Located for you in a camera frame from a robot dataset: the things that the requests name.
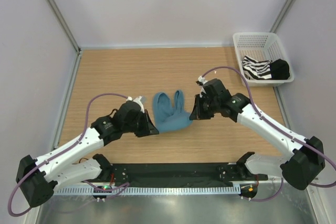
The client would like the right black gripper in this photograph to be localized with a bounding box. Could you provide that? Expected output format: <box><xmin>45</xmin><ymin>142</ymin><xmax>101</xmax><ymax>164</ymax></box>
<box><xmin>190</xmin><ymin>94</ymin><xmax>219</xmax><ymax>120</ymax></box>

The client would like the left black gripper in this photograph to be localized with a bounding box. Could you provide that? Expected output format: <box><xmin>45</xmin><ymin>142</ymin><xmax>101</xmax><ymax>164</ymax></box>
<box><xmin>123</xmin><ymin>109</ymin><xmax>159</xmax><ymax>137</ymax></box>

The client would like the teal tank top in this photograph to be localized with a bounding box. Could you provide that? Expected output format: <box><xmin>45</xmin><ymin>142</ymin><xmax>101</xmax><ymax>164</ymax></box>
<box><xmin>152</xmin><ymin>90</ymin><xmax>193</xmax><ymax>134</ymax></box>

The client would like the black white striped tank top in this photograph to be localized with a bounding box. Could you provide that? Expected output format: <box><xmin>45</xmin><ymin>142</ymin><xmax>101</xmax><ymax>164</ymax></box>
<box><xmin>242</xmin><ymin>56</ymin><xmax>272</xmax><ymax>80</ymax></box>

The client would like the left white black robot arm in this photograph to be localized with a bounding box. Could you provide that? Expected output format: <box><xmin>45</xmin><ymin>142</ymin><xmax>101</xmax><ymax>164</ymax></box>
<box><xmin>16</xmin><ymin>100</ymin><xmax>159</xmax><ymax>208</ymax></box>

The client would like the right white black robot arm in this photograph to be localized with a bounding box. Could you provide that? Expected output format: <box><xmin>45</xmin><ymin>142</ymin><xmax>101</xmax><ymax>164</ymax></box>
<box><xmin>190</xmin><ymin>77</ymin><xmax>325</xmax><ymax>190</ymax></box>

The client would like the white plastic basket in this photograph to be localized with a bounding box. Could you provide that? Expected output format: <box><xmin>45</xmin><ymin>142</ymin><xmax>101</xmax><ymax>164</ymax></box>
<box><xmin>233</xmin><ymin>32</ymin><xmax>295</xmax><ymax>87</ymax></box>

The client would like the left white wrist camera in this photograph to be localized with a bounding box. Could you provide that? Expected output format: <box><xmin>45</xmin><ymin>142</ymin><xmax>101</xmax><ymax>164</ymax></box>
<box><xmin>127</xmin><ymin>95</ymin><xmax>146</xmax><ymax>113</ymax></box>

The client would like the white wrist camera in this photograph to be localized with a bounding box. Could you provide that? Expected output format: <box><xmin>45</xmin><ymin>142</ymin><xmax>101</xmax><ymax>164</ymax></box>
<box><xmin>196</xmin><ymin>76</ymin><xmax>207</xmax><ymax>98</ymax></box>
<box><xmin>127</xmin><ymin>95</ymin><xmax>146</xmax><ymax>113</ymax></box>

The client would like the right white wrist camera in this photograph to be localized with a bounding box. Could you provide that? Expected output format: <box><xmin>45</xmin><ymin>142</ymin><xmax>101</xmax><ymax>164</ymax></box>
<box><xmin>196</xmin><ymin>76</ymin><xmax>207</xmax><ymax>98</ymax></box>

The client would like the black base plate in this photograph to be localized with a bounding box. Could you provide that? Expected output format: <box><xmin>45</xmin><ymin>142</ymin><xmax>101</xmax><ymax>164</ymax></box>
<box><xmin>88</xmin><ymin>163</ymin><xmax>268</xmax><ymax>188</ymax></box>

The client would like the white slotted cable duct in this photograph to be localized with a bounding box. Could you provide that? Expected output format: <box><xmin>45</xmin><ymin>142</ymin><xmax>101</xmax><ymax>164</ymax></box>
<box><xmin>54</xmin><ymin>184</ymin><xmax>240</xmax><ymax>196</ymax></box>

